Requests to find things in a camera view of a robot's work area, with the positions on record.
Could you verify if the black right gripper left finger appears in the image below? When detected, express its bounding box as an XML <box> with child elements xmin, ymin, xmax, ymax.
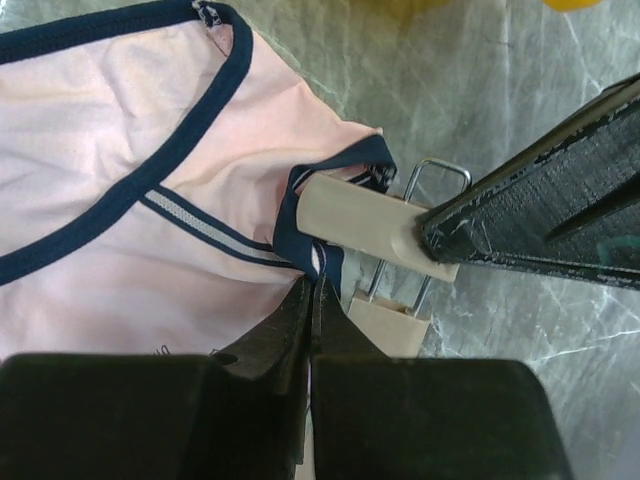
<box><xmin>1</xmin><ymin>279</ymin><xmax>312</xmax><ymax>479</ymax></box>

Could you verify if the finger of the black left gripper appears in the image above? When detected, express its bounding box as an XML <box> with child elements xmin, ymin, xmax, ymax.
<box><xmin>418</xmin><ymin>75</ymin><xmax>639</xmax><ymax>289</ymax></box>

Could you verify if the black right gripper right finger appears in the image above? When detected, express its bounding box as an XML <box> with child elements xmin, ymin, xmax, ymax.
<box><xmin>311</xmin><ymin>277</ymin><xmax>573</xmax><ymax>479</ymax></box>

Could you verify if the beige clip hanger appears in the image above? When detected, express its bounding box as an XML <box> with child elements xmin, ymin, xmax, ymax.
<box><xmin>296</xmin><ymin>157</ymin><xmax>472</xmax><ymax>358</ymax></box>

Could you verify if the pink underwear navy trim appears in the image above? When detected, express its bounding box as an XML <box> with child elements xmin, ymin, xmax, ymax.
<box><xmin>1</xmin><ymin>1</ymin><xmax>396</xmax><ymax>366</ymax></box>

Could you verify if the yellow plastic tray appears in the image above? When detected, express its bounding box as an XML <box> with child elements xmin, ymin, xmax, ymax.
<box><xmin>369</xmin><ymin>0</ymin><xmax>609</xmax><ymax>14</ymax></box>

